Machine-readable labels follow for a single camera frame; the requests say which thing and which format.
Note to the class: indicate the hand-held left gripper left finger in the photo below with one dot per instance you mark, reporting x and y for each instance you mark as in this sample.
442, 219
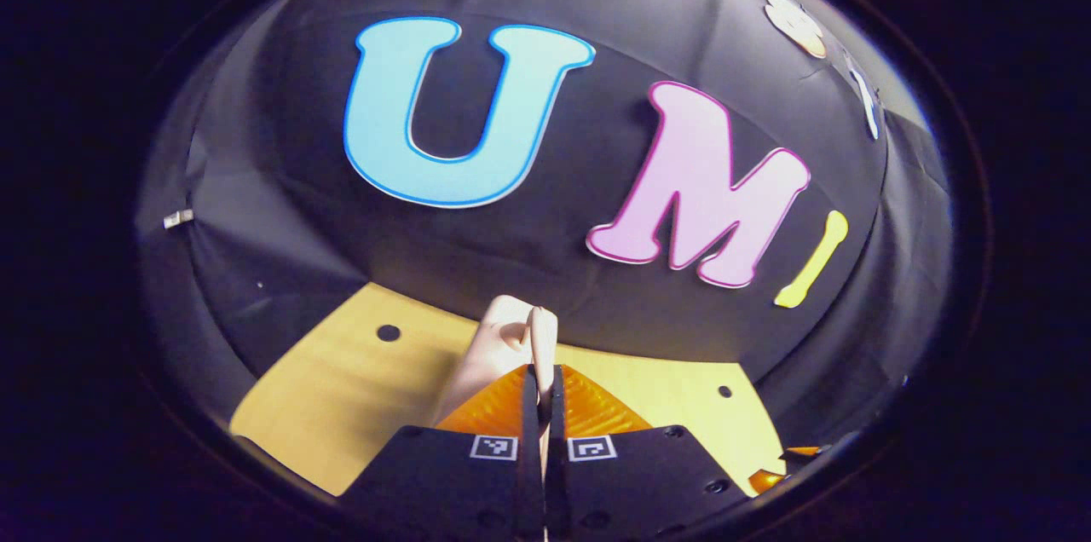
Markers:
532, 440

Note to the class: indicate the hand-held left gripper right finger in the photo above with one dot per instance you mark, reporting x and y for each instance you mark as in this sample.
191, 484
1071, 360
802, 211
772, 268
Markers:
554, 457

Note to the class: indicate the small white tag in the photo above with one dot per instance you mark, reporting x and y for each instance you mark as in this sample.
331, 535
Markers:
179, 219

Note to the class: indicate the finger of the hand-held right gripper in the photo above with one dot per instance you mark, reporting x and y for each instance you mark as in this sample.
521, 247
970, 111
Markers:
763, 481

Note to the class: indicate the pink suitcase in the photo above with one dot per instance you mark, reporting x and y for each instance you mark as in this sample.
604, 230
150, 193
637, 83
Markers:
494, 346

